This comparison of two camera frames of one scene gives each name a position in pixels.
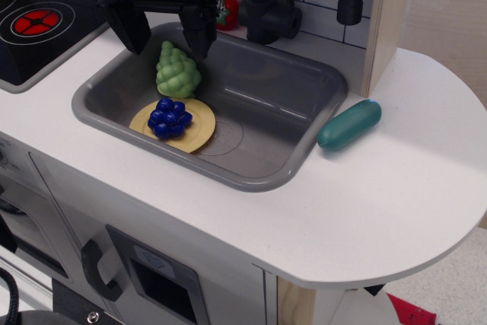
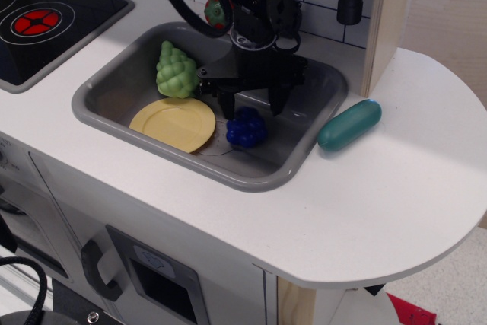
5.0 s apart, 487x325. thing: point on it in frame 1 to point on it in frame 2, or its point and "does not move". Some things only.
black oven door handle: x=90 y=255 does not move
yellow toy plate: x=193 y=136 does not move
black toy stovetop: x=46 y=23 does not move
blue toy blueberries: x=170 y=118 to x=247 y=129
